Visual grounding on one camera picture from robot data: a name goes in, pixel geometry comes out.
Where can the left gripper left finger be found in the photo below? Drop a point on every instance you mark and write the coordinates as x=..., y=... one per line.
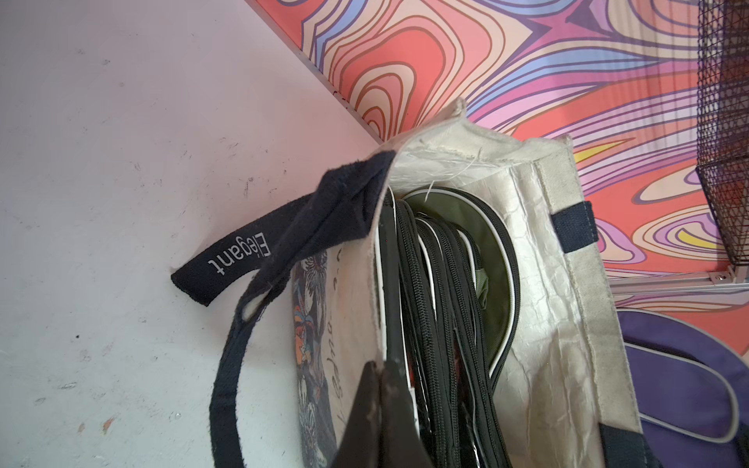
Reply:
x=360, y=445

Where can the olive green paddle case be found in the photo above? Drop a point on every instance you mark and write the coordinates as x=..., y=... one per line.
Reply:
x=501, y=295

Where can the black paddle cases in bag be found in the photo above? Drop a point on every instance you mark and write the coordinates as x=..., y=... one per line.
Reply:
x=433, y=327

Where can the purple paddle case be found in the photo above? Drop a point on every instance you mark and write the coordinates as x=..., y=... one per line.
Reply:
x=691, y=391

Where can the beige canvas tote bag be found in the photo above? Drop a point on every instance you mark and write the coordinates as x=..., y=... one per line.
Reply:
x=565, y=397

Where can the back black wire basket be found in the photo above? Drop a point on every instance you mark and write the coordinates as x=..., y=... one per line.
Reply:
x=723, y=120

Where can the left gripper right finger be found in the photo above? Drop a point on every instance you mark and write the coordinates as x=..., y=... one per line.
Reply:
x=400, y=443

